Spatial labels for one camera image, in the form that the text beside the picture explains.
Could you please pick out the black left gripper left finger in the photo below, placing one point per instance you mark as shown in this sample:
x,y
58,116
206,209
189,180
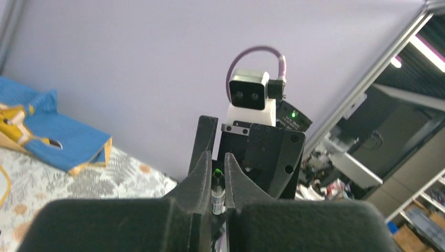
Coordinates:
x,y
178,221

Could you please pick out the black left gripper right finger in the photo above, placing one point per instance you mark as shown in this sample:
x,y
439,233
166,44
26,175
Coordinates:
x,y
258,222

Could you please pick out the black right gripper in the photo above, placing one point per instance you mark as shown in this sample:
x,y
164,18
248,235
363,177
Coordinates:
x,y
270,156

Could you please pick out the green white marker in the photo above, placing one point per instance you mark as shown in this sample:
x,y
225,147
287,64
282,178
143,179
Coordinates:
x,y
217,192

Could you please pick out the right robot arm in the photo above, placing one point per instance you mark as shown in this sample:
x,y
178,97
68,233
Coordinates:
x,y
288,117

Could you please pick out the floral table mat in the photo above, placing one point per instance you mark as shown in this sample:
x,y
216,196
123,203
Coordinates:
x,y
33,184

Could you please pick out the blue yellow cartoon bag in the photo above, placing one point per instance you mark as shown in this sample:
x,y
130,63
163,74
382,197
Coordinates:
x,y
31,123

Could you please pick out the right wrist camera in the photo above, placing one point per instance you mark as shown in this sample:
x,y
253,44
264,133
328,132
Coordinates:
x,y
253,96

